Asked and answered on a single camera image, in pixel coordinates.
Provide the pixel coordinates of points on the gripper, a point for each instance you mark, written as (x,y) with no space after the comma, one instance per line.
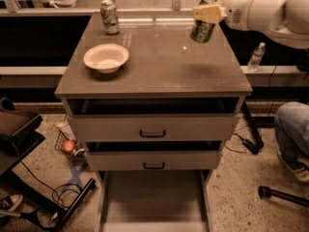
(238,11)

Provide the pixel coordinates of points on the green soda can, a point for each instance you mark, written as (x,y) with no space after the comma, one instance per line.
(202,31)

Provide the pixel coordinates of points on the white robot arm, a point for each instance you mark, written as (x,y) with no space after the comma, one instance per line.
(283,21)

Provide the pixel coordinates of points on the white green can on counter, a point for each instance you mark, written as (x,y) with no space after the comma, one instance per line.
(108,11)

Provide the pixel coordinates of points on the grey drawer cabinet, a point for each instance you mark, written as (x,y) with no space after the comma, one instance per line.
(163,62)

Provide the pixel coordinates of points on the open bottom drawer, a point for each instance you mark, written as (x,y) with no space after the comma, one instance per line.
(154,201)

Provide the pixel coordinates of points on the clear water bottle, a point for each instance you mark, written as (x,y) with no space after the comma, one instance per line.
(256,57)

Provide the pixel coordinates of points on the white paper bowl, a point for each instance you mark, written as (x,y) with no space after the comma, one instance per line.
(106,58)

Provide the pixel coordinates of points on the person's jeans leg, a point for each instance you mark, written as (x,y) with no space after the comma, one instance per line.
(292,133)

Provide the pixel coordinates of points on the person's grey sneaker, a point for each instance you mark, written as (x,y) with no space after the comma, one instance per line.
(302,174)

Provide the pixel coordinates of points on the red apple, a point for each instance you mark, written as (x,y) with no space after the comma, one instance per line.
(68,146)

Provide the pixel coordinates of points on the dark tray table left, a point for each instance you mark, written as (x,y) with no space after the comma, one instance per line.
(18,134)

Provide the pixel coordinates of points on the black stand leg left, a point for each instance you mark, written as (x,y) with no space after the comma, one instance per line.
(91,184)

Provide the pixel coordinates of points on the black sneaker bottom left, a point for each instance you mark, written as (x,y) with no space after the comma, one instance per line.
(11,202)

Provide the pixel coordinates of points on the black power adapter with cable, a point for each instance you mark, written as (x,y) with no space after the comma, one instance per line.
(243,142)

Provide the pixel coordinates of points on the middle drawer with black handle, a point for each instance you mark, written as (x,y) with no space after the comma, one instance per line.
(160,155)

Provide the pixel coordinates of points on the drawer with black handle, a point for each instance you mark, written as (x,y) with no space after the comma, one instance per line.
(156,119)
(160,155)

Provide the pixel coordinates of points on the top drawer with black handle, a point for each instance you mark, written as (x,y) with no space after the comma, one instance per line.
(156,119)

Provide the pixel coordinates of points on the wire basket with snacks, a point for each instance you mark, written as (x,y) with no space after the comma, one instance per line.
(65,133)

